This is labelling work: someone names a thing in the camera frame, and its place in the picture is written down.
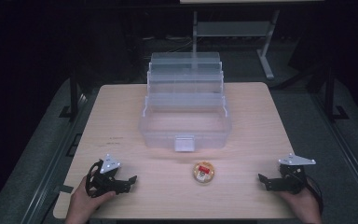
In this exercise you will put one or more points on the white metal stand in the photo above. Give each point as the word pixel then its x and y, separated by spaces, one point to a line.
pixel 233 28

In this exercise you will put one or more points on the grey floor rail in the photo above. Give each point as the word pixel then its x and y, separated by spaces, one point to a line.
pixel 52 161
pixel 345 146

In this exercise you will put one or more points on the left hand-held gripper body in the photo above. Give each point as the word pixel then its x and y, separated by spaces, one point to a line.
pixel 104 179

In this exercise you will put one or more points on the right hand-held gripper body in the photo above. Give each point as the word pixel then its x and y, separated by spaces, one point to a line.
pixel 290 180

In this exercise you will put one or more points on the clear plastic tiered storage box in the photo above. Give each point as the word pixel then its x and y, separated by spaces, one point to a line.
pixel 185 124

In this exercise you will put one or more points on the person's left hand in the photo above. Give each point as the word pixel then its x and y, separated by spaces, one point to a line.
pixel 82 207

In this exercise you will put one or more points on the grey tape strip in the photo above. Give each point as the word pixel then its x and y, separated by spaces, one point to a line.
pixel 64 188

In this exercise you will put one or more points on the person's right hand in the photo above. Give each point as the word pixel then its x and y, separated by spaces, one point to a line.
pixel 307 207

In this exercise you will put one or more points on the black metal stand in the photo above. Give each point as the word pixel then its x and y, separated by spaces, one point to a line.
pixel 331 93
pixel 73 93

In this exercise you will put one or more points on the round yellow snack packet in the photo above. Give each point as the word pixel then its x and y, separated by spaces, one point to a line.
pixel 204 172

